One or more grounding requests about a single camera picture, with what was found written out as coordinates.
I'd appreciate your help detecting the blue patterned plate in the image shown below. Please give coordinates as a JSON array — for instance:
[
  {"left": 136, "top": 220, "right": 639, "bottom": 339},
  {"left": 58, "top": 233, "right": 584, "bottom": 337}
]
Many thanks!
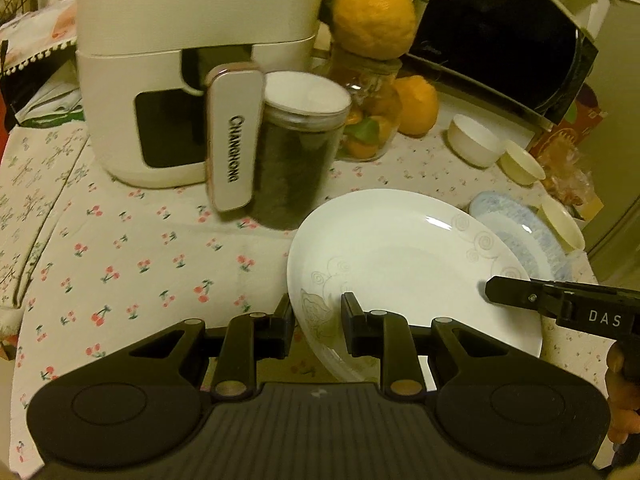
[{"left": 469, "top": 192, "right": 572, "bottom": 282}]

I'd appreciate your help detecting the cream bowl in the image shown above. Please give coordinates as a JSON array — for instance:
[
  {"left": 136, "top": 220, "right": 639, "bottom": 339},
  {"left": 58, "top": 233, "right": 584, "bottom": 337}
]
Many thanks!
[
  {"left": 498, "top": 140, "right": 546, "bottom": 186},
  {"left": 537, "top": 196, "right": 586, "bottom": 254}
]

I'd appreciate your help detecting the white swirl plate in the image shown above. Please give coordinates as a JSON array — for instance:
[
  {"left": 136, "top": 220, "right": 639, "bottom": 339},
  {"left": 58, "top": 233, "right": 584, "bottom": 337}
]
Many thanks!
[{"left": 286, "top": 190, "right": 542, "bottom": 382}]

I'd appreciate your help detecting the white bowl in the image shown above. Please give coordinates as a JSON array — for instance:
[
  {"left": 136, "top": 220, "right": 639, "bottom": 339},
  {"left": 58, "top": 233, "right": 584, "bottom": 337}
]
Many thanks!
[{"left": 446, "top": 114, "right": 506, "bottom": 168}]

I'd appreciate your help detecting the person's right hand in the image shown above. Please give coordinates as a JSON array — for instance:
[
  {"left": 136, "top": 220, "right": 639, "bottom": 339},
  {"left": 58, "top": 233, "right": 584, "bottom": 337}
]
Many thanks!
[{"left": 605, "top": 342, "right": 640, "bottom": 444}]

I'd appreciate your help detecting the plastic bag of snacks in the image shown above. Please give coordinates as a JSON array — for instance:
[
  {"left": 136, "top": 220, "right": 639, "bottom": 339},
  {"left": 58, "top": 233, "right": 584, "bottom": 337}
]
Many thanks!
[{"left": 527, "top": 84, "right": 609, "bottom": 221}]

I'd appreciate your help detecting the orange pomelo on table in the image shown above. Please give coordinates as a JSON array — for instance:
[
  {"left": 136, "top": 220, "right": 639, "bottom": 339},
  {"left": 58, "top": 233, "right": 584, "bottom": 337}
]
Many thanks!
[{"left": 394, "top": 75, "right": 439, "bottom": 138}]

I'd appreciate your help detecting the black microwave oven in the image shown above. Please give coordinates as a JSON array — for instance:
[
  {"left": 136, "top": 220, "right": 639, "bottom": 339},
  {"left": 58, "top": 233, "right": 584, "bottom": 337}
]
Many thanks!
[{"left": 406, "top": 0, "right": 612, "bottom": 129}]

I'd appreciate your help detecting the glass jar of tangerines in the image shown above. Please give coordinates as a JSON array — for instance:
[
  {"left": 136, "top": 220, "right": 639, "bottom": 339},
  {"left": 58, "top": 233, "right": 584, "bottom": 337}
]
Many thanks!
[{"left": 326, "top": 44, "right": 402, "bottom": 162}]

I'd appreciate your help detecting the large yellow pomelo on jar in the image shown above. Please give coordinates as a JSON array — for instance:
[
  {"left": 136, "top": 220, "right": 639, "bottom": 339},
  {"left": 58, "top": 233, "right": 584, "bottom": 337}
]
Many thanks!
[{"left": 319, "top": 0, "right": 424, "bottom": 61}]

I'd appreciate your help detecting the white air fryer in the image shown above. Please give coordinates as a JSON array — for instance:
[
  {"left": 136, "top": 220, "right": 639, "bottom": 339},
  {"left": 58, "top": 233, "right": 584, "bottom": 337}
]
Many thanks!
[{"left": 77, "top": 0, "right": 321, "bottom": 211}]

